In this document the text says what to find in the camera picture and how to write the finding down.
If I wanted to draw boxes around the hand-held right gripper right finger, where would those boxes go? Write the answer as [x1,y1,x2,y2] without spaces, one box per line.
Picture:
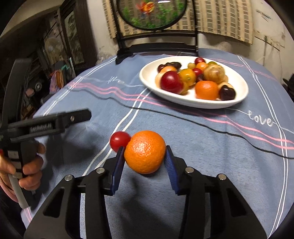
[164,145,267,239]

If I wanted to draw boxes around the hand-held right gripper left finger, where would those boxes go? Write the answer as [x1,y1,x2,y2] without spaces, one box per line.
[24,146,126,239]

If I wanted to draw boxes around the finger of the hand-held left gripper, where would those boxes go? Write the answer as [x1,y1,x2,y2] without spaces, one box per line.
[31,109,92,138]

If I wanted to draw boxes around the large orange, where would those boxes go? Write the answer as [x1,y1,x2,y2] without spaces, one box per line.
[124,130,166,174]

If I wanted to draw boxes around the white oval plate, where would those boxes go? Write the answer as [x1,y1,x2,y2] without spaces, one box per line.
[139,56,249,109]

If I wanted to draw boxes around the bumpy mandarin orange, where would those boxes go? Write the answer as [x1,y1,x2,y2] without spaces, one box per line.
[195,80,219,100]

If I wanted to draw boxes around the yellow-orange citrus fruit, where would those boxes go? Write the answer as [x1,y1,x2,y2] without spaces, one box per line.
[179,68,196,85]

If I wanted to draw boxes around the small pale yellow fruit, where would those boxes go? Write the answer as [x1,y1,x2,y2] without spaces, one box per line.
[217,81,233,90]

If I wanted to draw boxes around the person's left hand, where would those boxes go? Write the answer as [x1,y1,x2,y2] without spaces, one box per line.
[0,142,46,203]

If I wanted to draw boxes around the blue plaid tablecloth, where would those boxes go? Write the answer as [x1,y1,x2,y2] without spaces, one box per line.
[21,48,294,239]

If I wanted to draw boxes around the purple and orange bag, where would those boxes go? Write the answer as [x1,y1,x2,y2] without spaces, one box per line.
[50,70,65,94]

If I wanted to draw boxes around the dark wooden shelf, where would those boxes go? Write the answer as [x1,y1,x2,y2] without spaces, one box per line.
[0,23,60,120]

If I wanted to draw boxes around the clear plastic bags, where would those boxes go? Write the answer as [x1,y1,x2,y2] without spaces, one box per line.
[96,47,117,67]

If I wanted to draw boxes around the white electric fan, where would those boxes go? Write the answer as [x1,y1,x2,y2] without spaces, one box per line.
[44,37,60,58]

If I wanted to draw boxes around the dark framed painting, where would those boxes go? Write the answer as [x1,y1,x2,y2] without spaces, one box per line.
[60,0,97,69]

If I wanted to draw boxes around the round goldfish table screen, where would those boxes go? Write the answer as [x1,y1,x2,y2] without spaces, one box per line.
[110,0,200,65]

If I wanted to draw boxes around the black hat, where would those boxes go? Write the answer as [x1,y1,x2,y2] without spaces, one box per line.
[283,77,294,92]

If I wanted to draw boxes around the beige checked curtain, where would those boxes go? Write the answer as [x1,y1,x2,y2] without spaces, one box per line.
[102,0,254,44]

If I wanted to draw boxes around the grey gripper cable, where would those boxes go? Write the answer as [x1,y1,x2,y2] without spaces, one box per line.
[8,173,30,208]

